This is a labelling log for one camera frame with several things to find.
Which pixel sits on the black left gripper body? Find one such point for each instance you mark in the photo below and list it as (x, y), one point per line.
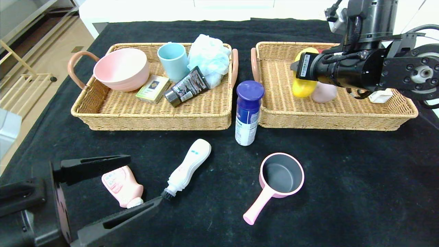
(57, 202)

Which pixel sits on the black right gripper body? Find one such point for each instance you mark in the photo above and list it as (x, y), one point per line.
(305, 66)

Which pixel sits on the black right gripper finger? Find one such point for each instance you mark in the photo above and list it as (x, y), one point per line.
(296, 67)

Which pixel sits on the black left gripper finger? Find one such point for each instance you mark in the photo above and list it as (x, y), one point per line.
(123, 218)
(89, 167)

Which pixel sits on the long yellow fruit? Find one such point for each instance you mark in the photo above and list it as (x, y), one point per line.
(303, 88)

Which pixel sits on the pale pink egg shaped food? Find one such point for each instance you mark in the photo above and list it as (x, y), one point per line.
(324, 96)

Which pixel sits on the blue capped spray can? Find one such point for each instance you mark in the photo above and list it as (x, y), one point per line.
(247, 113)

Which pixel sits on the pink toy saucepan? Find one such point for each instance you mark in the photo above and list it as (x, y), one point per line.
(281, 175)

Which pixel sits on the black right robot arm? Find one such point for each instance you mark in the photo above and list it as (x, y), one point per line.
(356, 72)

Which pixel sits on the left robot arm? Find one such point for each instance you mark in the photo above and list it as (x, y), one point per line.
(10, 233)

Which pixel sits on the wicker basket with food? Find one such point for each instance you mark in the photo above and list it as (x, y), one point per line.
(281, 103)

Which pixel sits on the wicker basket with toiletries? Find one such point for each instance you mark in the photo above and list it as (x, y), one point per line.
(154, 113)

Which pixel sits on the pink bottle white cap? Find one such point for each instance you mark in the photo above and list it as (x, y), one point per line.
(118, 183)

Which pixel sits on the small white carton box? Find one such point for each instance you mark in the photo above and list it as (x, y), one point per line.
(380, 96)

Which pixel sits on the white brush applicator bottle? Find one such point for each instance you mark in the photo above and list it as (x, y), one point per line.
(188, 164)

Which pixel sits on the light blue bath pouf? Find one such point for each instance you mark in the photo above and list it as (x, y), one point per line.
(209, 57)

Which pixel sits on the light wooden rack on wheels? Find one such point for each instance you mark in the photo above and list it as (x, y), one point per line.
(53, 79)

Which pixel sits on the black tablecloth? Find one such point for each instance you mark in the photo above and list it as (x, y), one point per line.
(219, 223)

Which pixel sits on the green soap box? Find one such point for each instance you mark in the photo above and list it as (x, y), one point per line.
(152, 89)

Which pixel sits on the pink bowl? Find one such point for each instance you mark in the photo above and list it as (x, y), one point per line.
(120, 70)

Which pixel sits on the black cosmetic tube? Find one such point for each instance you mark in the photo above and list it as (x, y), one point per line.
(188, 87)

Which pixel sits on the teal plastic cup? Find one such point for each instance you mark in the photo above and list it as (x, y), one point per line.
(173, 64)

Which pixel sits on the grey metal shelf unit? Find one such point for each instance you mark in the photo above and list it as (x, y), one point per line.
(20, 13)

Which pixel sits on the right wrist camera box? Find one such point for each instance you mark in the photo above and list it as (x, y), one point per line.
(339, 20)

